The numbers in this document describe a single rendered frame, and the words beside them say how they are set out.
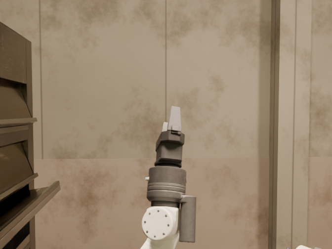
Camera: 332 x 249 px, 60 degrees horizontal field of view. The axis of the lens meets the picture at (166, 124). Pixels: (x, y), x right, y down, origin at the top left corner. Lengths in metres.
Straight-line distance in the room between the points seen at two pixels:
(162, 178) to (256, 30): 2.63
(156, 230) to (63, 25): 2.65
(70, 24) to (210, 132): 1.71
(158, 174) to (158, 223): 0.11
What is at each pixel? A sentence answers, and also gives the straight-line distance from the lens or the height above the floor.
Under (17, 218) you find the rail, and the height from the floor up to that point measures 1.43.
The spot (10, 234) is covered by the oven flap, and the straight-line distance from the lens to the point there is 1.00.
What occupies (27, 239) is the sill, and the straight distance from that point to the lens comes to 1.59.
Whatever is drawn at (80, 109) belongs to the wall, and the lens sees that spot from 2.92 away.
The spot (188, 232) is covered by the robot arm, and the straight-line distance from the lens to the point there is 0.64.
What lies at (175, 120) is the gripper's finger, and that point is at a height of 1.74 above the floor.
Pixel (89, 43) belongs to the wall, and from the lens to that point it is 2.97.
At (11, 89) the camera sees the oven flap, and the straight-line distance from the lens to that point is 1.41.
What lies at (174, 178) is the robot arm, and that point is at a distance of 0.64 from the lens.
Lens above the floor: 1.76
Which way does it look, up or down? 3 degrees down
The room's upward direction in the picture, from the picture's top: straight up
